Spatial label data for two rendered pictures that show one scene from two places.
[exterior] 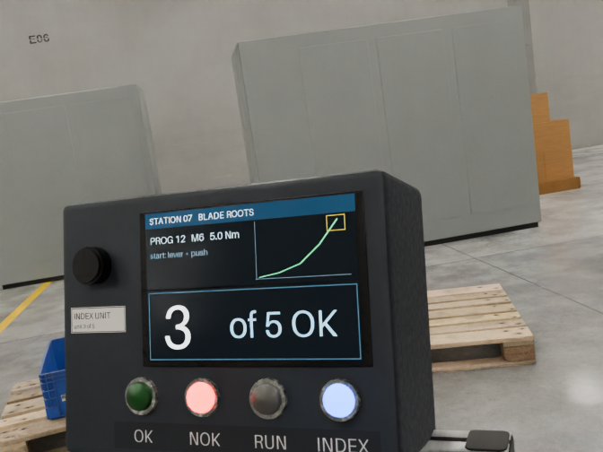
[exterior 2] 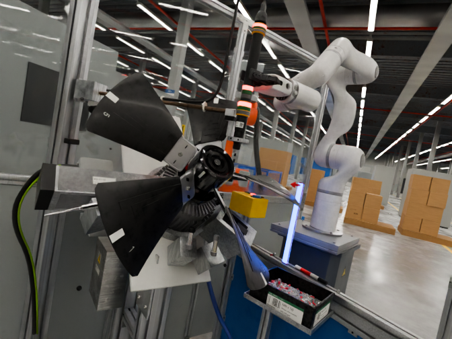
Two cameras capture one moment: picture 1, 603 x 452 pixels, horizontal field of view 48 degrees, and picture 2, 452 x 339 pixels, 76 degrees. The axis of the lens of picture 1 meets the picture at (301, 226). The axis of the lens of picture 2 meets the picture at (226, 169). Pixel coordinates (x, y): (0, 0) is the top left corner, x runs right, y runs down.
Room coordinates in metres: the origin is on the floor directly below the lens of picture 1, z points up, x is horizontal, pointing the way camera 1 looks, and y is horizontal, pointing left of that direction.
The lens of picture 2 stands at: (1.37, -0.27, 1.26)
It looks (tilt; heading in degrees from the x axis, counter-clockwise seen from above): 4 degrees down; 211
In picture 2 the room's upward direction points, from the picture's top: 11 degrees clockwise
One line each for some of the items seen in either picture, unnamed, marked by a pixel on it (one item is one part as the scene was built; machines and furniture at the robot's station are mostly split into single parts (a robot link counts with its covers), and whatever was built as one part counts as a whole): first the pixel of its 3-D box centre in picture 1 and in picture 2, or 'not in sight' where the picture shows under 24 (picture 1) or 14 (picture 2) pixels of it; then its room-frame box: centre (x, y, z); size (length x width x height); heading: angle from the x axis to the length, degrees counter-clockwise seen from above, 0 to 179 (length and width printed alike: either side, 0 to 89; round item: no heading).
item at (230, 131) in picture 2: not in sight; (237, 126); (0.58, -0.74, 1.34); 0.09 x 0.07 x 0.10; 102
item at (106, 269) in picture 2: not in sight; (109, 271); (0.65, -1.13, 0.73); 0.15 x 0.09 x 0.22; 67
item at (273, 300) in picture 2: not in sight; (290, 294); (0.46, -0.50, 0.85); 0.22 x 0.17 x 0.07; 83
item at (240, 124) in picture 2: not in sight; (249, 77); (0.57, -0.73, 1.50); 0.04 x 0.04 x 0.46
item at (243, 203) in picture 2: not in sight; (247, 205); (0.13, -0.87, 1.02); 0.16 x 0.10 x 0.11; 67
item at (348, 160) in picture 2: not in sight; (341, 170); (-0.08, -0.53, 1.27); 0.19 x 0.12 x 0.24; 79
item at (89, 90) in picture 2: not in sight; (89, 91); (0.71, -1.35, 1.38); 0.10 x 0.07 x 0.09; 102
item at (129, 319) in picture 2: not in sight; (135, 327); (0.61, -0.99, 0.56); 0.19 x 0.04 x 0.04; 67
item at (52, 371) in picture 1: (90, 368); not in sight; (3.23, 1.13, 0.25); 0.60 x 0.41 x 0.22; 15
